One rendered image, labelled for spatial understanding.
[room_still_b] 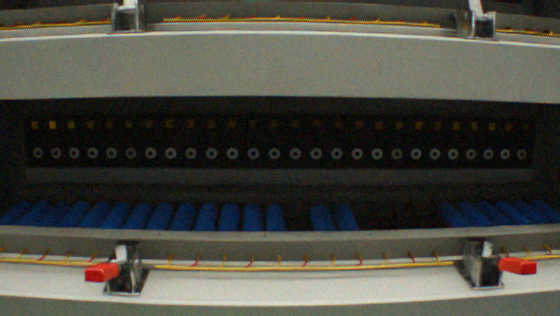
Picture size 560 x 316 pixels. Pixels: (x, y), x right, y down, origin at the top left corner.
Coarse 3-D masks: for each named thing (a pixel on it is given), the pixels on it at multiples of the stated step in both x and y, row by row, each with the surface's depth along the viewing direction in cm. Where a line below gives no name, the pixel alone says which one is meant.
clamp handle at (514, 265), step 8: (488, 248) 38; (488, 256) 38; (496, 264) 35; (504, 264) 34; (512, 264) 32; (520, 264) 31; (528, 264) 31; (536, 264) 31; (512, 272) 32; (520, 272) 31; (528, 272) 31; (536, 272) 31
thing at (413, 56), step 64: (0, 0) 50; (64, 0) 54; (128, 0) 38; (192, 0) 54; (256, 0) 55; (320, 0) 55; (384, 0) 55; (448, 0) 55; (512, 0) 56; (0, 64) 36; (64, 64) 37; (128, 64) 37; (192, 64) 37; (256, 64) 37; (320, 64) 38; (384, 64) 38; (448, 64) 38; (512, 64) 38
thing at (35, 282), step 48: (0, 192) 52; (0, 288) 36; (48, 288) 36; (96, 288) 37; (144, 288) 37; (192, 288) 38; (240, 288) 38; (288, 288) 38; (336, 288) 38; (384, 288) 38; (432, 288) 38; (528, 288) 37
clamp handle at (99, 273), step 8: (120, 248) 36; (120, 256) 37; (96, 264) 32; (104, 264) 33; (112, 264) 33; (120, 264) 35; (128, 264) 37; (88, 272) 30; (96, 272) 30; (104, 272) 30; (112, 272) 32; (88, 280) 30; (96, 280) 30; (104, 280) 30
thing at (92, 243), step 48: (0, 240) 40; (48, 240) 40; (96, 240) 40; (144, 240) 40; (192, 240) 40; (240, 240) 40; (288, 240) 41; (336, 240) 41; (384, 240) 41; (432, 240) 41; (528, 240) 42
